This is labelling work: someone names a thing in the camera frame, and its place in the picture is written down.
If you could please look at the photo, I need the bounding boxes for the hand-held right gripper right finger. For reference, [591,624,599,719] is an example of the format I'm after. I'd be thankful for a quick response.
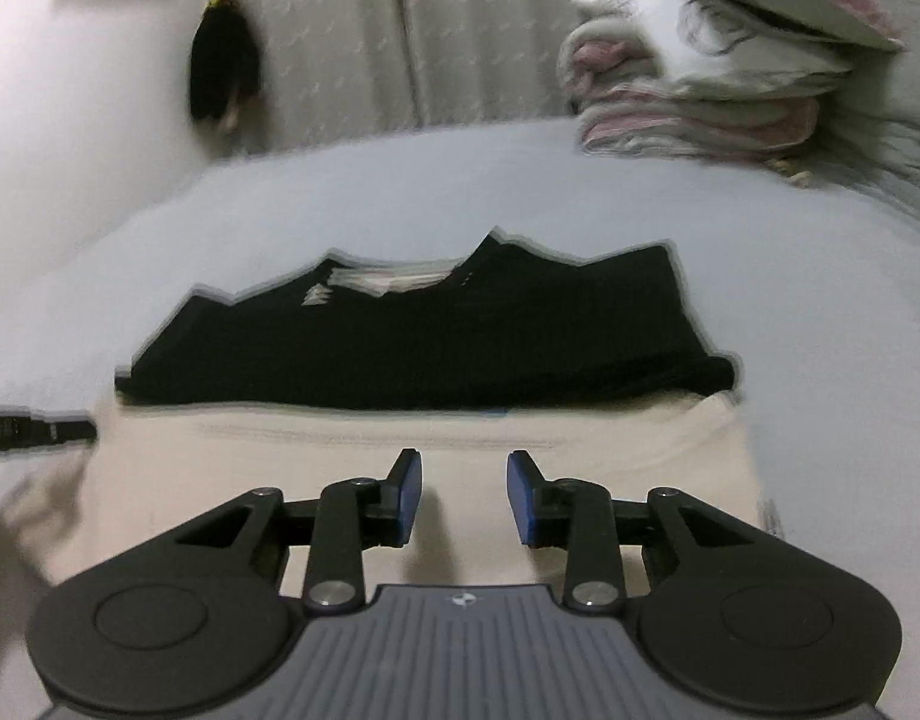
[507,450,770,611]

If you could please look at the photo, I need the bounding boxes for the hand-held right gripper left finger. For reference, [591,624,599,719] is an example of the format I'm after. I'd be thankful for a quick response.
[167,448,425,611]

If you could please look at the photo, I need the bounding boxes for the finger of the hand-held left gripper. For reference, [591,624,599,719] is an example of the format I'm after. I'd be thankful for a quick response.
[0,408,98,455]

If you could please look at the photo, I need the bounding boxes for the cream and black printed sweatshirt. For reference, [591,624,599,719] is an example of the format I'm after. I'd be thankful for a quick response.
[0,225,780,616]

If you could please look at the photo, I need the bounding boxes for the blue-grey bed sheet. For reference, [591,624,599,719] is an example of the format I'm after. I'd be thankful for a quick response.
[0,120,920,691]

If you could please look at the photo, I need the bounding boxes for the folded grey and pink quilt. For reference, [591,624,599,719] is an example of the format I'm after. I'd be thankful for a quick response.
[557,22,822,163]

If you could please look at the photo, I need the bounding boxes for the grey star-patterned curtain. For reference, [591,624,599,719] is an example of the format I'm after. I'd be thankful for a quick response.
[227,0,642,158]

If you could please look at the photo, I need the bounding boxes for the white printed pillow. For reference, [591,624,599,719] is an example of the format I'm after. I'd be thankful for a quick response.
[572,0,855,103]

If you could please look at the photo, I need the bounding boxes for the grey quilted bedspread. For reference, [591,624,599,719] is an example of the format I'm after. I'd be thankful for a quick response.
[805,0,920,235]

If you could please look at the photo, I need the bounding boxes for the beige knotted cord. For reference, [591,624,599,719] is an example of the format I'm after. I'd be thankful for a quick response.
[763,157,815,190]

